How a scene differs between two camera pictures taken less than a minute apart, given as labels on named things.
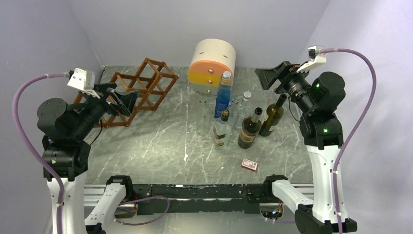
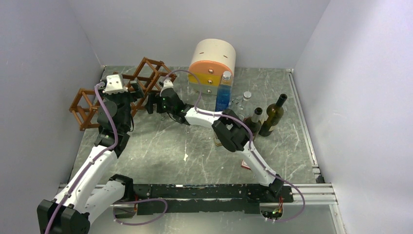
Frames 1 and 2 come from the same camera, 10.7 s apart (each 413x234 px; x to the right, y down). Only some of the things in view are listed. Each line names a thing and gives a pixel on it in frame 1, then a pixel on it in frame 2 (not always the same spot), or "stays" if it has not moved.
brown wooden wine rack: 153,80 stays
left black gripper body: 92,108 to 123,100
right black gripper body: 296,86 to 156,98
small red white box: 249,164 stays
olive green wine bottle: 274,115 stays
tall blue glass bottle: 224,97 stays
